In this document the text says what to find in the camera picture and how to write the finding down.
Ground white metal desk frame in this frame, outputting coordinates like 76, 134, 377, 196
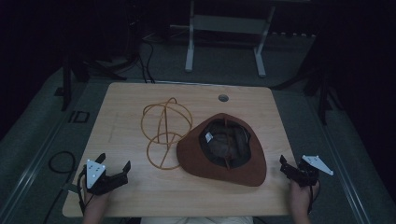
169, 0, 312, 78

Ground brown felt hat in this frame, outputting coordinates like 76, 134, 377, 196
176, 112, 268, 188

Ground golden wire hat stand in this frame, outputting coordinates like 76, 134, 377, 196
140, 97, 194, 171

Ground black rectangular floor bracket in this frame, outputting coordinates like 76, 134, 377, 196
68, 109, 91, 124

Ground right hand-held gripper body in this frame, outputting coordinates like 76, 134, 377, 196
293, 154, 334, 189

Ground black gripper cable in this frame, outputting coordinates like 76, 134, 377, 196
76, 166, 95, 217
306, 180, 321, 216

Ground person's right hand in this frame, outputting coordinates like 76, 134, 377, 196
289, 179, 321, 209

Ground person's left hand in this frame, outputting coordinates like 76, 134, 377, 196
81, 176, 112, 209

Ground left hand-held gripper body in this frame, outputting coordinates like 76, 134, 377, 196
83, 159, 129, 196

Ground black floor cables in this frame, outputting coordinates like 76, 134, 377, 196
135, 36, 157, 84

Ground black metal stand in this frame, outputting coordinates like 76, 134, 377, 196
54, 50, 128, 112
270, 59, 345, 126

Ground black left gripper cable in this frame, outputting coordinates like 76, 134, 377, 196
76, 166, 95, 217

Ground black looped floor cable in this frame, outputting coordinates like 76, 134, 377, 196
43, 150, 77, 224

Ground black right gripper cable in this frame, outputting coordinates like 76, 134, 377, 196
306, 180, 321, 216

